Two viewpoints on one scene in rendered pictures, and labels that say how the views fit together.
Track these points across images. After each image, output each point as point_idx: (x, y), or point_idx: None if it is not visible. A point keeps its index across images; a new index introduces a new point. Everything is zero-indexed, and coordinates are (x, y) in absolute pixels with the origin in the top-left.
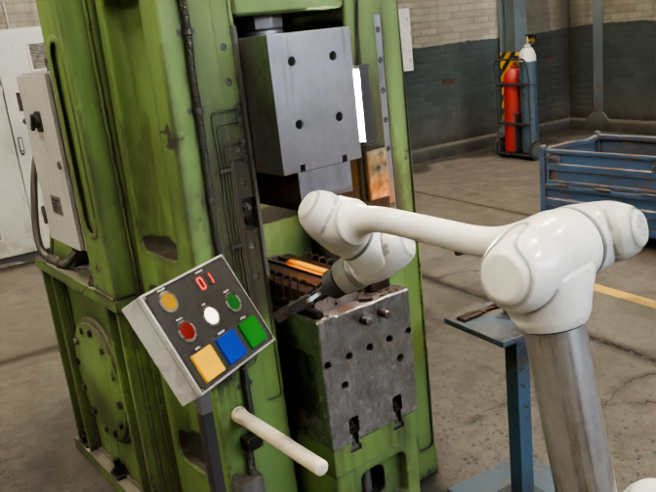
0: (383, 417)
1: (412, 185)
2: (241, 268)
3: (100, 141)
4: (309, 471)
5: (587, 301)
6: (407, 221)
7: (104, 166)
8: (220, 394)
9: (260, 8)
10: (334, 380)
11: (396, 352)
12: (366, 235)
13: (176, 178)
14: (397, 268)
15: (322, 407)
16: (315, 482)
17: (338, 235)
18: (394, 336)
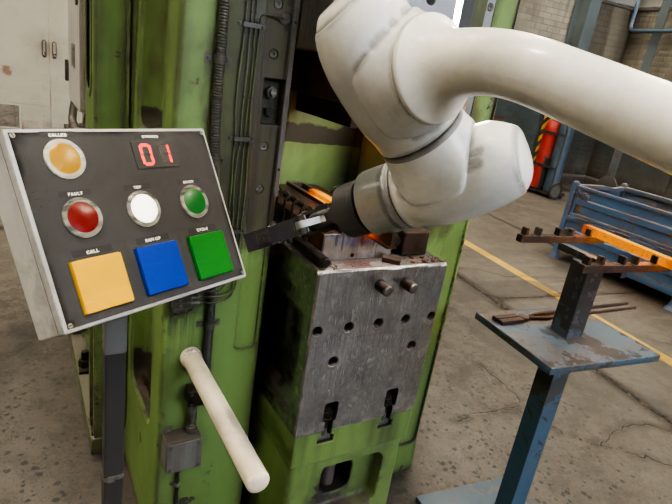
0: (369, 410)
1: None
2: (241, 172)
3: None
4: (264, 444)
5: None
6: (585, 67)
7: (115, 1)
8: (170, 326)
9: None
10: (320, 351)
11: (409, 338)
12: (451, 105)
13: (177, 9)
14: (485, 207)
15: (296, 380)
16: (267, 459)
17: (389, 83)
18: (413, 317)
